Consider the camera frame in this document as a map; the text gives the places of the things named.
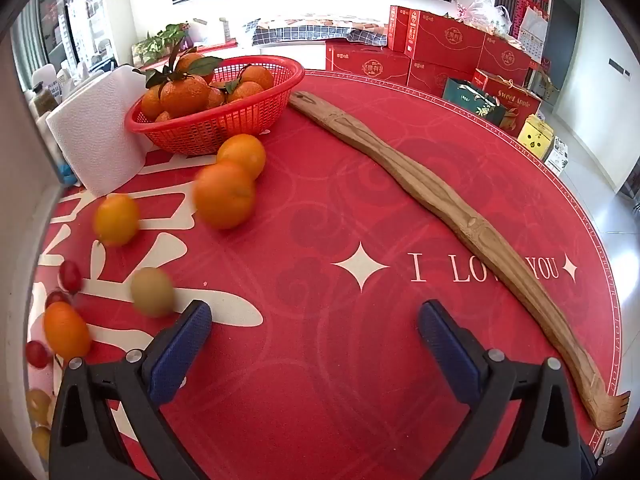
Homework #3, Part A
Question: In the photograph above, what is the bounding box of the glass door cabinet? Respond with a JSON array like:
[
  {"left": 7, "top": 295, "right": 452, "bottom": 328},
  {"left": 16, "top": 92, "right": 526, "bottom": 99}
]
[{"left": 37, "top": 0, "right": 108, "bottom": 68}]

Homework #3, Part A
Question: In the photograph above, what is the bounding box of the white carton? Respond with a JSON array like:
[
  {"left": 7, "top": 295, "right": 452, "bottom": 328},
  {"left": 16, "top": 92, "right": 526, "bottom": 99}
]
[{"left": 544, "top": 137, "right": 569, "bottom": 176}]

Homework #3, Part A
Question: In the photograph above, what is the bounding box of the red handled gift carton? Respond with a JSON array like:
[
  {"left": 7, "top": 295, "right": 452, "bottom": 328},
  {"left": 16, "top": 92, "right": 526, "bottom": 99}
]
[{"left": 472, "top": 69, "right": 542, "bottom": 133}]

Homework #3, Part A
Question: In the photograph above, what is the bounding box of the wooden back scratcher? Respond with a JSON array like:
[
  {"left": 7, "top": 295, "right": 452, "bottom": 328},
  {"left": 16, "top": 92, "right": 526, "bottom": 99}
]
[{"left": 287, "top": 91, "right": 631, "bottom": 432}]

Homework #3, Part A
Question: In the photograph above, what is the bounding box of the small stemmed mandarin orange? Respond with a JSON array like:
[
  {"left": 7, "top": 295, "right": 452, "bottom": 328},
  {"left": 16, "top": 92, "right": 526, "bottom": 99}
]
[{"left": 42, "top": 301, "right": 92, "bottom": 361}]

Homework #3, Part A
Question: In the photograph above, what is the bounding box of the cellophane gift wrap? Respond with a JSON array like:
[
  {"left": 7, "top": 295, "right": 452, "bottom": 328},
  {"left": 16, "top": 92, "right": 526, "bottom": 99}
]
[{"left": 452, "top": 0, "right": 513, "bottom": 37}]

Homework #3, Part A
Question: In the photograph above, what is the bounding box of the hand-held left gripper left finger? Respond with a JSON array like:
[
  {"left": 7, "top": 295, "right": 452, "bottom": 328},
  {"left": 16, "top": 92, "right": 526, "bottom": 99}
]
[{"left": 48, "top": 300, "right": 213, "bottom": 480}]

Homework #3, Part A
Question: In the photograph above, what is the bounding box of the white paper towel roll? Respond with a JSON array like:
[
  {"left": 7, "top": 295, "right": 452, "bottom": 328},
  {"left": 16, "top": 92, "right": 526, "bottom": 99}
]
[{"left": 46, "top": 64, "right": 151, "bottom": 198}]

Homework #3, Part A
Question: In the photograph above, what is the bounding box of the potted green plant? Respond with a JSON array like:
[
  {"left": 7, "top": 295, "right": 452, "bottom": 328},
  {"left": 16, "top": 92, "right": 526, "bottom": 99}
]
[{"left": 132, "top": 24, "right": 193, "bottom": 67}]

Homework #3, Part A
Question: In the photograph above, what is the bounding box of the yellow carton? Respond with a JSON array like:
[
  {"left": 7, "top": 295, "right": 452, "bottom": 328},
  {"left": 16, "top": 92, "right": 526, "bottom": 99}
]
[{"left": 516, "top": 114, "right": 555, "bottom": 161}]

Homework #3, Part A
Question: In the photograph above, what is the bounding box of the checkered cloth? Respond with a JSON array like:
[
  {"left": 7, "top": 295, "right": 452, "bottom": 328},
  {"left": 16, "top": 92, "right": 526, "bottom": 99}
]
[{"left": 251, "top": 22, "right": 390, "bottom": 47}]

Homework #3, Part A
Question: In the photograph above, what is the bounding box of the stack of red gift boxes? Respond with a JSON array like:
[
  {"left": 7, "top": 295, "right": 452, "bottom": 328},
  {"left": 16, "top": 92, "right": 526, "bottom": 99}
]
[{"left": 325, "top": 5, "right": 536, "bottom": 100}]

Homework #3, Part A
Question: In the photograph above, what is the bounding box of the pile of leafy oranges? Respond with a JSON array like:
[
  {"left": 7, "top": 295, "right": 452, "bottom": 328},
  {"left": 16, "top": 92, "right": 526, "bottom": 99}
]
[{"left": 141, "top": 45, "right": 275, "bottom": 123}]

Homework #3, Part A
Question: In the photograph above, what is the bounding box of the round red table mat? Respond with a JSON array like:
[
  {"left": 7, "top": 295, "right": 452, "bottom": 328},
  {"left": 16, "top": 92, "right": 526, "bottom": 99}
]
[{"left": 30, "top": 69, "right": 626, "bottom": 480}]

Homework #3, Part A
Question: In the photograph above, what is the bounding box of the longan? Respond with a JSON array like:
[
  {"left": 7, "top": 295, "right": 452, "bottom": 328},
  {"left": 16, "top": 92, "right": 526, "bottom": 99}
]
[
  {"left": 131, "top": 266, "right": 176, "bottom": 317},
  {"left": 26, "top": 389, "right": 52, "bottom": 426}
]

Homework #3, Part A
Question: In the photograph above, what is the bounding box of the green gift bag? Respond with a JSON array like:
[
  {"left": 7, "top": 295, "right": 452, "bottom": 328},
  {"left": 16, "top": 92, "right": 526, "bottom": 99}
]
[{"left": 443, "top": 78, "right": 508, "bottom": 126}]

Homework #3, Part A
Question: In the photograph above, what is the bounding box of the red plastic basket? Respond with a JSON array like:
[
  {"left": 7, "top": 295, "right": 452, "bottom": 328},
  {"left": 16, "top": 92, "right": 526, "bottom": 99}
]
[{"left": 125, "top": 55, "right": 306, "bottom": 157}]

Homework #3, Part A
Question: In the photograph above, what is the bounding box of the single mandarin orange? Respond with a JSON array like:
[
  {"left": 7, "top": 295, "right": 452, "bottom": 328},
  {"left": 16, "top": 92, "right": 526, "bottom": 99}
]
[
  {"left": 192, "top": 161, "right": 257, "bottom": 230},
  {"left": 93, "top": 193, "right": 141, "bottom": 247},
  {"left": 216, "top": 133, "right": 267, "bottom": 181}
]

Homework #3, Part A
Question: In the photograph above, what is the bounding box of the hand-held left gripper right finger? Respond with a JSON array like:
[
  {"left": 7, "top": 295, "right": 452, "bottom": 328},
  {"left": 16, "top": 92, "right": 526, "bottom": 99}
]
[{"left": 419, "top": 300, "right": 598, "bottom": 480}]

